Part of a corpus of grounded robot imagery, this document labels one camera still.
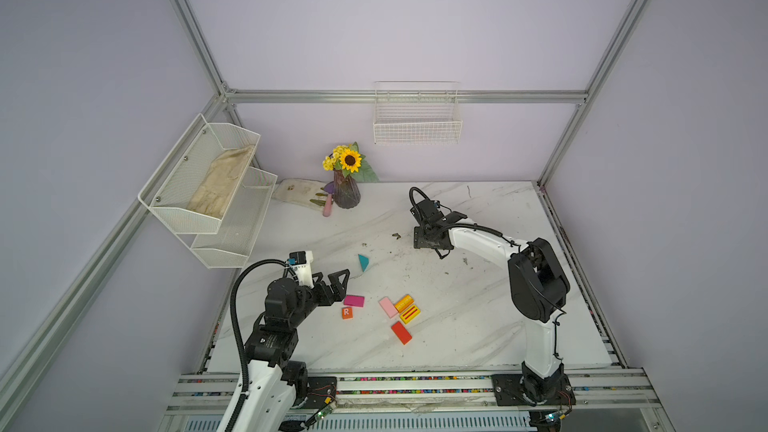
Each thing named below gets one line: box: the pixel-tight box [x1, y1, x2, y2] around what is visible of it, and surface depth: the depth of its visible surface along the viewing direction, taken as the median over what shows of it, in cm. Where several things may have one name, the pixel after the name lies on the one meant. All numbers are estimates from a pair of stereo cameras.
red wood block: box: [391, 321, 412, 345], surface depth 85 cm
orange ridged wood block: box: [394, 294, 414, 313], surface depth 90 cm
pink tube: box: [322, 194, 332, 217], surface depth 113 cm
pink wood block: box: [378, 296, 398, 319], surface depth 89 cm
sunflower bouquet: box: [322, 141, 380, 183], surface depth 97 cm
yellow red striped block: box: [400, 304, 421, 324], surface depth 87 cm
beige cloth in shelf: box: [186, 145, 255, 217], surface depth 81 cm
